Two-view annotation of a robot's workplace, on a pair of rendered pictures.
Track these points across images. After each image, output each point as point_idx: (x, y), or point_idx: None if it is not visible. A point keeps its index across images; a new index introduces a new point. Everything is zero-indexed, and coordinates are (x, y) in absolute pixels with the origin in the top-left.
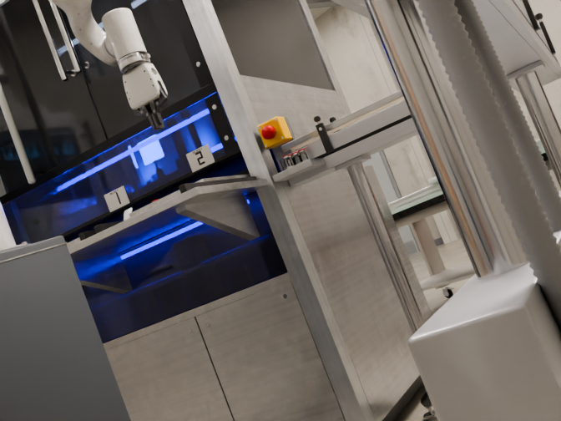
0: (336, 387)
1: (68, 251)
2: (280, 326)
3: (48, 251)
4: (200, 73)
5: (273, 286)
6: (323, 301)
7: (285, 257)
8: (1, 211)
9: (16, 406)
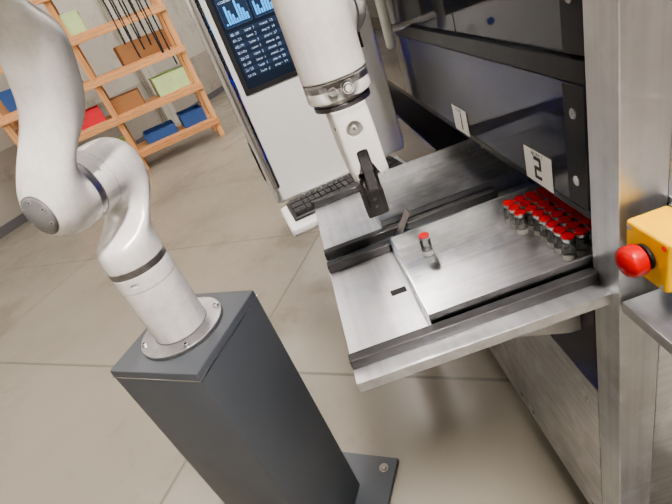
0: (605, 498)
1: (205, 387)
2: (573, 402)
3: (185, 383)
4: (569, 20)
5: (578, 376)
6: (633, 451)
7: (600, 380)
8: (163, 308)
9: (189, 453)
